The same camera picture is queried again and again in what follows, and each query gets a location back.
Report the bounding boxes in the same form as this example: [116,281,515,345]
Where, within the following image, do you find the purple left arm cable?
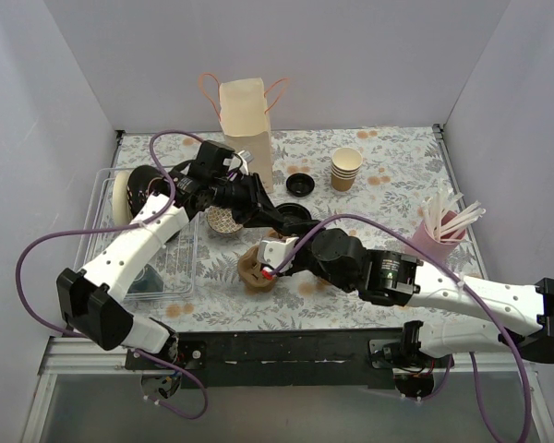
[15,130,241,421]

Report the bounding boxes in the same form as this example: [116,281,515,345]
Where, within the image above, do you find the patterned ceramic bowl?
[206,207,243,235]

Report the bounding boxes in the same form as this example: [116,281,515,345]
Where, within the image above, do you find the aluminium frame rail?
[21,338,554,442]

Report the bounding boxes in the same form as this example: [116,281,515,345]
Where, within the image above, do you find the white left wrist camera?
[227,150,254,177]

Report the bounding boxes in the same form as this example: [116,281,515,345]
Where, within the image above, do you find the beige paper takeout bag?
[198,72,289,194]

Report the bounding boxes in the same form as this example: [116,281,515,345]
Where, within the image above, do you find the stack of brown paper cups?
[331,147,363,192]

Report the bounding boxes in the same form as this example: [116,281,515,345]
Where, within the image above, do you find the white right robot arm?
[271,228,554,367]

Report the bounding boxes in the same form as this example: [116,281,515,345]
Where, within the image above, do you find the white wire dish rack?
[76,168,199,304]

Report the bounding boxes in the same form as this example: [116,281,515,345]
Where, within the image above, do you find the black plastic cup lid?
[285,173,315,198]
[276,202,312,223]

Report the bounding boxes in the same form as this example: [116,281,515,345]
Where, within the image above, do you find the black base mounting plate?
[124,327,458,389]

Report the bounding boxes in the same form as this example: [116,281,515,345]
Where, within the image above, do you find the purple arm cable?
[276,213,536,443]
[15,130,241,421]

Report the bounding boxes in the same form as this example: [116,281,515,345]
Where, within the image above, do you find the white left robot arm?
[56,140,316,369]

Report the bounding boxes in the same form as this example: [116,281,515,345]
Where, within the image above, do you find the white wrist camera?
[227,150,254,177]
[257,237,298,281]

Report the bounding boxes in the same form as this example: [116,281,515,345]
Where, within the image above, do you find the brown cardboard cup carrier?
[237,230,287,293]

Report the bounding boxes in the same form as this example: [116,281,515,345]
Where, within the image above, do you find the black round plate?
[126,165,170,216]

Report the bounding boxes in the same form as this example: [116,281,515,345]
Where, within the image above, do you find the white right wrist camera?
[257,237,298,281]

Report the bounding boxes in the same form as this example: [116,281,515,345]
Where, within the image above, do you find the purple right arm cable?
[276,213,536,443]

